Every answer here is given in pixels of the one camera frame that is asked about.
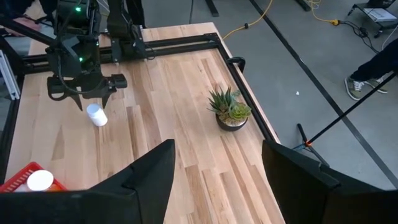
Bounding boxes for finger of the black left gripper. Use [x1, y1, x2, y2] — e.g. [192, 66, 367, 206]
[101, 90, 114, 110]
[72, 93, 84, 111]

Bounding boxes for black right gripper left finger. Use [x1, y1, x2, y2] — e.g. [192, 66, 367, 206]
[0, 139, 177, 224]

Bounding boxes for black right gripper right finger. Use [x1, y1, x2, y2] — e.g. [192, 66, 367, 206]
[261, 139, 398, 224]

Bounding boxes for white plastic pill bottle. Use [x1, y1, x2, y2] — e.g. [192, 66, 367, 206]
[85, 103, 109, 128]

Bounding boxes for white ball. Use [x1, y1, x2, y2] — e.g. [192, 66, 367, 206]
[26, 169, 62, 192]

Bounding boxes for red plastic basket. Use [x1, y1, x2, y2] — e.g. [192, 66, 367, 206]
[0, 161, 68, 194]

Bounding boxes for black tripod stand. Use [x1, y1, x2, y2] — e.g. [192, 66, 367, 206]
[292, 70, 398, 167]

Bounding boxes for succulent plant in dark pot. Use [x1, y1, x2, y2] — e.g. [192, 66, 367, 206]
[207, 86, 252, 133]

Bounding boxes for black table clamp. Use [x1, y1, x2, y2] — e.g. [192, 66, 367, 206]
[226, 56, 247, 73]

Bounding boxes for person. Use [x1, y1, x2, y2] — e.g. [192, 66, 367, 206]
[343, 39, 398, 101]

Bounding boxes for black cart with papers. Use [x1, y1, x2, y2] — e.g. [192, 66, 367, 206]
[347, 0, 398, 39]

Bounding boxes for silver aluminium bracket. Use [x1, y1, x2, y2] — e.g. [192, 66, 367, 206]
[0, 49, 21, 101]

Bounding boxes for yellow floor cable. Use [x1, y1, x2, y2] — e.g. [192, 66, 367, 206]
[221, 0, 341, 41]

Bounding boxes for black floor cables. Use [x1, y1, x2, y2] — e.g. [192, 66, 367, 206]
[338, 19, 381, 54]

